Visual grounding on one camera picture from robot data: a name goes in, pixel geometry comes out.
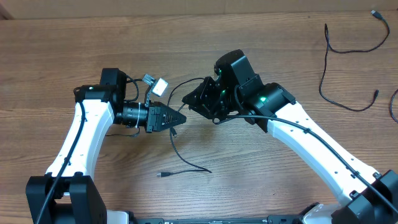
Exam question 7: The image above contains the black USB cable three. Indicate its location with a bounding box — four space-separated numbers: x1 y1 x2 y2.
156 126 213 178

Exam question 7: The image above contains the black USB cable one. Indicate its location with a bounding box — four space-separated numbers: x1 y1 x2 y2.
318 9 391 113

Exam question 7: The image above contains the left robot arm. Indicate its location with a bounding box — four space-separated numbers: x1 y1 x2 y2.
25 68 186 223

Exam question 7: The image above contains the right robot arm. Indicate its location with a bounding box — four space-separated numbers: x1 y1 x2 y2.
183 50 397 223

